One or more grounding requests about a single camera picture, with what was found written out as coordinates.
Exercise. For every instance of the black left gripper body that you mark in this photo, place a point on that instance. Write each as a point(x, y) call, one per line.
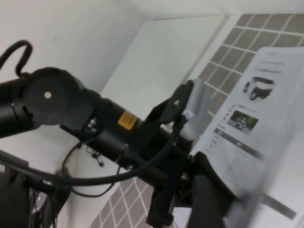
point(166, 161)

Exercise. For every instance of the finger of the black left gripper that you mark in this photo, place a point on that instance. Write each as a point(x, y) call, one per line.
point(209, 169)
point(206, 204)

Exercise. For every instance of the white product catalogue book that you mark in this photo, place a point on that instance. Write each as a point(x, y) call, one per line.
point(273, 107)

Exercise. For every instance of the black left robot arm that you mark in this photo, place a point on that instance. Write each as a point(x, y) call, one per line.
point(52, 95)

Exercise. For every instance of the white side board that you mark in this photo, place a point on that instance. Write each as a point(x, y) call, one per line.
point(161, 52)

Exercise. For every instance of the grey checked tablecloth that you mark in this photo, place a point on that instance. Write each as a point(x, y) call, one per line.
point(261, 26)

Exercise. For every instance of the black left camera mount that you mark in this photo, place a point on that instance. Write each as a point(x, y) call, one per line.
point(175, 104)

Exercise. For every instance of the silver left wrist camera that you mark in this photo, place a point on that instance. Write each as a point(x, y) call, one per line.
point(199, 107)

